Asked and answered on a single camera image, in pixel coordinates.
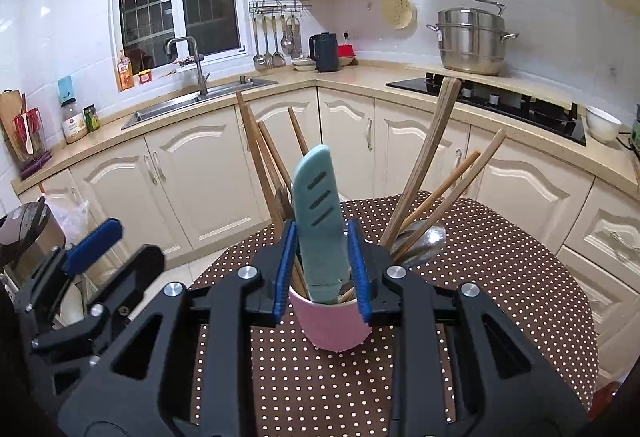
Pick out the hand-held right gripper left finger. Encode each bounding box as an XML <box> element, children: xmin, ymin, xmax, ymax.
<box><xmin>57</xmin><ymin>218</ymin><xmax>298</xmax><ymax>437</ymax></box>

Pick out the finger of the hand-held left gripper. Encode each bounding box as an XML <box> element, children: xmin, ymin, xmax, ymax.
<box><xmin>31</xmin><ymin>244</ymin><xmax>167</xmax><ymax>354</ymax></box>
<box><xmin>14</xmin><ymin>218</ymin><xmax>124</xmax><ymax>314</ymax></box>

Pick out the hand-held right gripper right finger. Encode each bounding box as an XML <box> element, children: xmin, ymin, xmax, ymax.
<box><xmin>346</xmin><ymin>218</ymin><xmax>590</xmax><ymax>437</ymax></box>

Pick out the pink cup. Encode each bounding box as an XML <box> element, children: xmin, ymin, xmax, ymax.
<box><xmin>287</xmin><ymin>284</ymin><xmax>371</xmax><ymax>352</ymax></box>

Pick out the metal spoon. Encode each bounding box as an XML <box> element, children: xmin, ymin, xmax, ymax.
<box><xmin>280</xmin><ymin>15</ymin><xmax>294</xmax><ymax>55</ymax></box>
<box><xmin>391</xmin><ymin>222</ymin><xmax>447</xmax><ymax>265</ymax></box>

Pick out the bundle of wooden chopsticks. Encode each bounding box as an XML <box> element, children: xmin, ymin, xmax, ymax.
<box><xmin>235</xmin><ymin>76</ymin><xmax>508</xmax><ymax>305</ymax></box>

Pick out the white plastic bag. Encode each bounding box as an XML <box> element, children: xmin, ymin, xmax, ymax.
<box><xmin>49</xmin><ymin>198</ymin><xmax>90</xmax><ymax>245</ymax></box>

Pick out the brown rice cooker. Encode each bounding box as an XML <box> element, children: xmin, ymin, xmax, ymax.
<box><xmin>0</xmin><ymin>196</ymin><xmax>67</xmax><ymax>283</ymax></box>

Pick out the clear jar with white label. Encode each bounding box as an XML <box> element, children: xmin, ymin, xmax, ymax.
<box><xmin>60</xmin><ymin>100</ymin><xmax>90</xmax><ymax>144</ymax></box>

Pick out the small green jar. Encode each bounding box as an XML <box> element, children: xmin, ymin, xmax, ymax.
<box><xmin>82</xmin><ymin>104</ymin><xmax>101</xmax><ymax>134</ymax></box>

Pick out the wooden cutting board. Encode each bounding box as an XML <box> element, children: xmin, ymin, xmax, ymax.
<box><xmin>0</xmin><ymin>88</ymin><xmax>27</xmax><ymax>158</ymax></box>

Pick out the stainless steel sink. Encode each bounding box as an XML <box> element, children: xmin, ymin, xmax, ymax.
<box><xmin>121</xmin><ymin>77</ymin><xmax>279</xmax><ymax>130</ymax></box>

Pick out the yellow dish soap bottle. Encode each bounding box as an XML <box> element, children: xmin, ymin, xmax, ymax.
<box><xmin>117</xmin><ymin>50</ymin><xmax>136</xmax><ymax>91</ymax></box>

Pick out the metal kitchen faucet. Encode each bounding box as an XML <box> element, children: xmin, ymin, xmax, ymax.
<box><xmin>165</xmin><ymin>36</ymin><xmax>211</xmax><ymax>97</ymax></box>

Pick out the hanging metal ladle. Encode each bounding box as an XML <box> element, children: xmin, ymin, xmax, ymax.
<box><xmin>252</xmin><ymin>16</ymin><xmax>266</xmax><ymax>70</ymax></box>

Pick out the hanging metal turner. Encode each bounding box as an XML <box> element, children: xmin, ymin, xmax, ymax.
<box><xmin>262</xmin><ymin>16</ymin><xmax>276</xmax><ymax>69</ymax></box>

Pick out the hanging metal spatula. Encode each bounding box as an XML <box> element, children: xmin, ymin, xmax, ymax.
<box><xmin>271</xmin><ymin>15</ymin><xmax>287</xmax><ymax>67</ymax></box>

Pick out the dark electric kettle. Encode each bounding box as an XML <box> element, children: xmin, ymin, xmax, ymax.
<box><xmin>308</xmin><ymin>32</ymin><xmax>341</xmax><ymax>73</ymax></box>

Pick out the hanging metal spoon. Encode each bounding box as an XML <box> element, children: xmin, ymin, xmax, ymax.
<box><xmin>280</xmin><ymin>15</ymin><xmax>294</xmax><ymax>55</ymax></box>

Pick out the hanging metal skimmer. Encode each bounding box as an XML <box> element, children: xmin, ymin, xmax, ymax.
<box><xmin>289</xmin><ymin>15</ymin><xmax>304</xmax><ymax>60</ymax></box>

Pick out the black glass cooktop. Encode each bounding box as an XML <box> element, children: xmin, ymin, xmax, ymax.
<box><xmin>385</xmin><ymin>73</ymin><xmax>587</xmax><ymax>147</ymax></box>

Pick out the stainless steel steamer pot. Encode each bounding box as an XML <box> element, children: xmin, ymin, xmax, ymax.
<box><xmin>426</xmin><ymin>0</ymin><xmax>520</xmax><ymax>77</ymax></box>

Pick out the round cream strainer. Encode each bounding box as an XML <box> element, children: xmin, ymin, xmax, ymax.
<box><xmin>381</xmin><ymin>0</ymin><xmax>418</xmax><ymax>29</ymax></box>

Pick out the white bowl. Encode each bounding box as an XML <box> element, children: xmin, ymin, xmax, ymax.
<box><xmin>585</xmin><ymin>106</ymin><xmax>623</xmax><ymax>144</ymax></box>

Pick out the holder with red handled tools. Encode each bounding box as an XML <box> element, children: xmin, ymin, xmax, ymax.
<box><xmin>12</xmin><ymin>106</ymin><xmax>54</xmax><ymax>180</ymax></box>

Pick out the metal wall utensil rack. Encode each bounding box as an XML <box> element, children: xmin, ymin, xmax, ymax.
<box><xmin>248</xmin><ymin>0</ymin><xmax>312</xmax><ymax>18</ymax></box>

